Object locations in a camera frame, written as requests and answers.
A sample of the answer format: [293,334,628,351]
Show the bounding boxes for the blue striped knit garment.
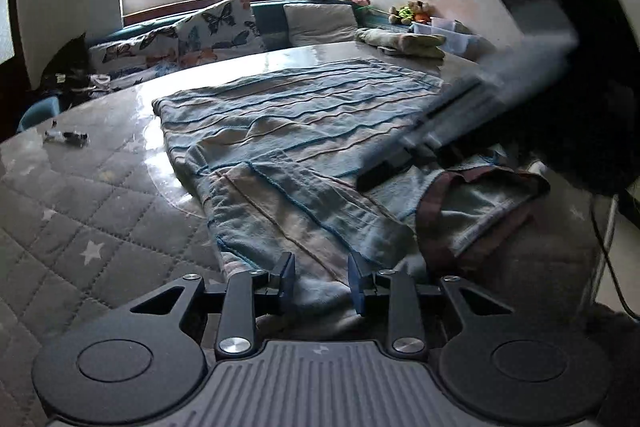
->
[150,56,551,341]

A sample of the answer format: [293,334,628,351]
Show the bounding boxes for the folded yellow floral blanket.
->
[355,28,446,60]

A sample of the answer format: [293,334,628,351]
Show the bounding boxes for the clear plastic storage box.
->
[409,17,496,62]

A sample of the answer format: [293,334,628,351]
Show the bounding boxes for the blue sofa bench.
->
[17,0,378,132]

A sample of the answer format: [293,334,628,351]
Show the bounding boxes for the colourful plush toy pile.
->
[388,0,435,26]

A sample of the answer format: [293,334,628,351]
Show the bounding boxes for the grey plain pillow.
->
[283,3,358,46]

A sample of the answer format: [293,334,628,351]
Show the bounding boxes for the grey quilted star table cover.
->
[0,40,616,427]

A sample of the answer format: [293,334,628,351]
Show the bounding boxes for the upright butterfly print pillow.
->
[174,0,266,68]

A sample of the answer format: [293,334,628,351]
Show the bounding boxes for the small black metal tool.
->
[43,120,89,148]

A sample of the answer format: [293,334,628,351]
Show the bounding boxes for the long butterfly print cushion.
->
[88,26,178,79]

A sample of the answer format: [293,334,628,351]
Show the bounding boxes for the black bag on sofa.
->
[37,32,112,110]

